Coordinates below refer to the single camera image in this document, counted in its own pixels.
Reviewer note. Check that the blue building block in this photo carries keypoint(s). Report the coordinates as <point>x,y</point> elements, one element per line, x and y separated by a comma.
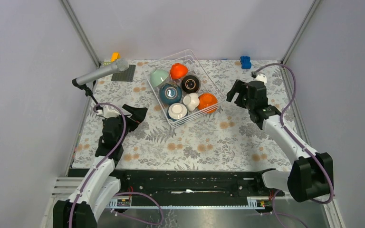
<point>245,62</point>

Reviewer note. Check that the blue glazed bowl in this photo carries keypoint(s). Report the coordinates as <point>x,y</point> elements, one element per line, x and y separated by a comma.
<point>170,93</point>

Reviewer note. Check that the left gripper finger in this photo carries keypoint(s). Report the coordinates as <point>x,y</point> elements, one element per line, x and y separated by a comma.
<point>131,126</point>
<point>137,114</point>

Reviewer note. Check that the teal and white bowl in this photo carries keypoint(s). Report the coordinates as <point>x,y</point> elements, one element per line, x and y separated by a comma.
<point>177,111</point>

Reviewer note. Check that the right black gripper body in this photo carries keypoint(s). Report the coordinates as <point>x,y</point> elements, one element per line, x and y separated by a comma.
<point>250,104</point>

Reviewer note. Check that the orange bowl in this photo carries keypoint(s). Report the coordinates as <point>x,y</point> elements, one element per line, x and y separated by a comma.
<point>205,101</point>
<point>178,71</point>

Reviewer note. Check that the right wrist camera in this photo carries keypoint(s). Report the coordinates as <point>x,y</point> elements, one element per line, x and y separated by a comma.
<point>259,77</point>

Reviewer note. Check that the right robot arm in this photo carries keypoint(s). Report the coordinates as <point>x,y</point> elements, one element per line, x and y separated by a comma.
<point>311,175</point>

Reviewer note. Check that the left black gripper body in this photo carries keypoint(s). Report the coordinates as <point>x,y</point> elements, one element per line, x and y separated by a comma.
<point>121,123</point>

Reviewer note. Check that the black bowl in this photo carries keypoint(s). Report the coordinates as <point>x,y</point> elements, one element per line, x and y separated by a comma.
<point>190,84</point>

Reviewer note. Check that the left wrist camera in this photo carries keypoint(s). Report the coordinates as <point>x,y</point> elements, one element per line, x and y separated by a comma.
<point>107,112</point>

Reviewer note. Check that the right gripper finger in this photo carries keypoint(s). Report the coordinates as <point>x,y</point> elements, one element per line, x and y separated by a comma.
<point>241,99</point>
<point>237,88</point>

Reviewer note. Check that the white wire dish rack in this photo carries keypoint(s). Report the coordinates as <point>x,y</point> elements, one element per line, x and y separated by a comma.
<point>189,59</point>

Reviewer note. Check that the grey building baseplate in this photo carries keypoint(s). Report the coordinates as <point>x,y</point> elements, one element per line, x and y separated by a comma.
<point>125,76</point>

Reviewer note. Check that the mint green bowl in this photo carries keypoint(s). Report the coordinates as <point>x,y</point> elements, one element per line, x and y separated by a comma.
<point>158,76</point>

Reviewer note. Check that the silver microphone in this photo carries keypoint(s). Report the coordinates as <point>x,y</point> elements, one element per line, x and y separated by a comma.
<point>117,66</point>

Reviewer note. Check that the yellow building block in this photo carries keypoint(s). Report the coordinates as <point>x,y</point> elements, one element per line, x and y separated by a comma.
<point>115,56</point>

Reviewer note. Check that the small white floral bowl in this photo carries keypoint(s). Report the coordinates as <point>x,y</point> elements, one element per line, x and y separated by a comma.
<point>191,101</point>

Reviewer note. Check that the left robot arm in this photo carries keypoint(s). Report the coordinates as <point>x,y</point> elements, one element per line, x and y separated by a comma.
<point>84,206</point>

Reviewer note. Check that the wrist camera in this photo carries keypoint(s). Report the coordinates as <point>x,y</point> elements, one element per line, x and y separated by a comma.
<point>107,112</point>
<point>259,77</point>

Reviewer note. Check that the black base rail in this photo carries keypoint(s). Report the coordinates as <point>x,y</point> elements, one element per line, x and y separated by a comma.
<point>192,189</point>

